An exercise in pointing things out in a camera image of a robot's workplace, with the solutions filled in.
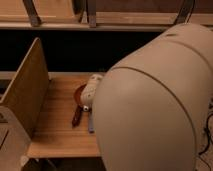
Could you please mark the white plastic bottle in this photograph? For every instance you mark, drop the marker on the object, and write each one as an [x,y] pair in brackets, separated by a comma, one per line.
[89,90]

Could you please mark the left metal shelf bracket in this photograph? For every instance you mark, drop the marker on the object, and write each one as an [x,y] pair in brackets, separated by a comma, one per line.
[34,19]

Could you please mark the wooden side panel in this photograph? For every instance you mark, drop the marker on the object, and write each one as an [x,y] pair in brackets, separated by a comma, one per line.
[23,98]

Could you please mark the wooden shelf board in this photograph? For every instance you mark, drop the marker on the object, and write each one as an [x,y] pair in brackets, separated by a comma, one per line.
[111,15]

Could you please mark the metal shelf bracket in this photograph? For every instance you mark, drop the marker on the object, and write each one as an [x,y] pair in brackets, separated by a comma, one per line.
[34,19]
[91,12]
[185,12]

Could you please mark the brown wooden frying pan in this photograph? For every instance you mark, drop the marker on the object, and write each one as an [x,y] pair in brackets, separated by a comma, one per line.
[78,112]

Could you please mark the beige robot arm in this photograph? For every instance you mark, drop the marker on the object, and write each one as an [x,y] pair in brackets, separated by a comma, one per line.
[150,109]

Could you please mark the right metal shelf bracket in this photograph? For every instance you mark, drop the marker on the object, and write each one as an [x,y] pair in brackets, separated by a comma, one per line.
[185,12]

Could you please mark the blue-grey eraser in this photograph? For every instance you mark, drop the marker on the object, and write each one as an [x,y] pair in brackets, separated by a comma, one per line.
[90,123]

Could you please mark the middle metal shelf bracket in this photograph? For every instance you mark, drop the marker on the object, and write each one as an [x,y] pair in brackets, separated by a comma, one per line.
[91,12]

